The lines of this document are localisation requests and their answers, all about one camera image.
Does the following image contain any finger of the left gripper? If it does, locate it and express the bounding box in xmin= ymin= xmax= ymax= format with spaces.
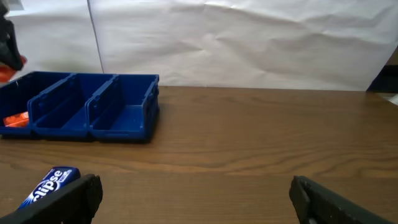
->
xmin=0 ymin=12 xmax=25 ymax=72

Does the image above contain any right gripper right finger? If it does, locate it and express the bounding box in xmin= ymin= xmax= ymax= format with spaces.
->
xmin=289 ymin=175 xmax=398 ymax=224

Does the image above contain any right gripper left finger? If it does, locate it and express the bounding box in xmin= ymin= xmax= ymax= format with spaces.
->
xmin=0 ymin=173 xmax=103 ymax=224

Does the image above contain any orange candy box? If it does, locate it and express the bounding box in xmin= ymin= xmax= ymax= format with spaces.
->
xmin=0 ymin=55 xmax=28 ymax=84
xmin=2 ymin=111 xmax=30 ymax=128

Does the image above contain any blue candy pack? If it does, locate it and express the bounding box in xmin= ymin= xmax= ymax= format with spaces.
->
xmin=18 ymin=166 xmax=81 ymax=210

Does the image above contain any blue tray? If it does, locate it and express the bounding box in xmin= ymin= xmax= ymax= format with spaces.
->
xmin=0 ymin=70 xmax=160 ymax=144

